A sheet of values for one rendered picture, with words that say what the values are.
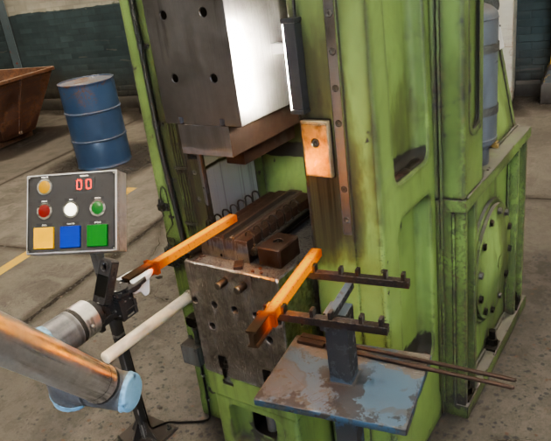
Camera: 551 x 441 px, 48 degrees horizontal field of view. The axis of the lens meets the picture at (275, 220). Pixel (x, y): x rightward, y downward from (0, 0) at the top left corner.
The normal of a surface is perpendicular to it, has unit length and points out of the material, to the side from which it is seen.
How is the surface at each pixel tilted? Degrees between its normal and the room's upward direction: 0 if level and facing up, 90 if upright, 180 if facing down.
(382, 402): 0
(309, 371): 0
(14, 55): 90
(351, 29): 90
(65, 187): 60
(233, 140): 90
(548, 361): 0
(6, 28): 90
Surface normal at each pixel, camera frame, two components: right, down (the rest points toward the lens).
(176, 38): -0.55, 0.39
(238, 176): 0.83, 0.12
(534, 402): -0.12, -0.91
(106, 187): -0.19, -0.11
